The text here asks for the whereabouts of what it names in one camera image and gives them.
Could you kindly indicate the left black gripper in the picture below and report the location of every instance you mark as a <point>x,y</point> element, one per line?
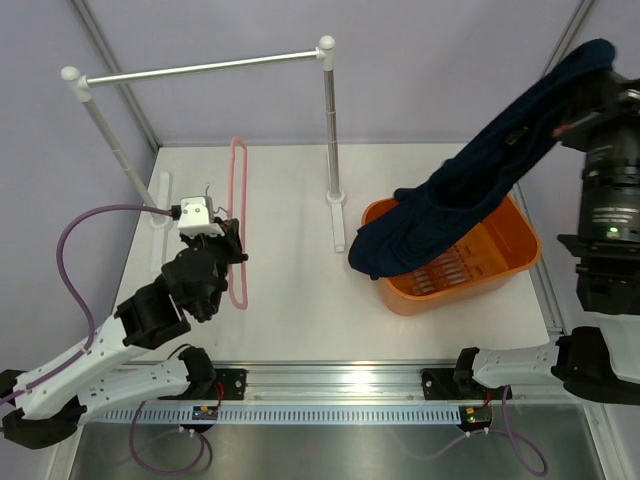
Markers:
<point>230,240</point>

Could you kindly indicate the pink clothes hanger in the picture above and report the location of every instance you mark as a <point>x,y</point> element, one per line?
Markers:
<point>239,191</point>

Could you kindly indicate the dark navy shorts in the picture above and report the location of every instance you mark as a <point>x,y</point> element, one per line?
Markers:
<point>428,219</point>

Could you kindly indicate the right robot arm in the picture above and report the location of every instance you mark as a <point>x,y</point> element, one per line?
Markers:
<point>598,363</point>

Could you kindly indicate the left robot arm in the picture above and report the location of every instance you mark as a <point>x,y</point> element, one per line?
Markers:
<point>51,402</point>

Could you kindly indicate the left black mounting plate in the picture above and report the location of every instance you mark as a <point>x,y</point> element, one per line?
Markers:
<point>231,383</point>

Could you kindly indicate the black mounting plate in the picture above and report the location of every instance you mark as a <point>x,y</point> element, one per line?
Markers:
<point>438,384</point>
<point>231,383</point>

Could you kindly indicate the silver clothes rack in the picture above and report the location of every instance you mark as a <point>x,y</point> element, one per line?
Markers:
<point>324,52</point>

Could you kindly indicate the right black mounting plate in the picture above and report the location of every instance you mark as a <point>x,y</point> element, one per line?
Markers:
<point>438,384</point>

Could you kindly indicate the orange plastic basket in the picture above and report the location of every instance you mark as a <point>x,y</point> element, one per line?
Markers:
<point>501,246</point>

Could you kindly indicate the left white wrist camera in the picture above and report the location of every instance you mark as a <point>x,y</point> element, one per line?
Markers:
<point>197,218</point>

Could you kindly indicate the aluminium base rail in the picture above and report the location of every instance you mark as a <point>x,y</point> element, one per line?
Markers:
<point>330,380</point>

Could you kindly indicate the white slotted cable duct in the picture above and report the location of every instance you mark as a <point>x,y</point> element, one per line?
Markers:
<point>235,414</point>

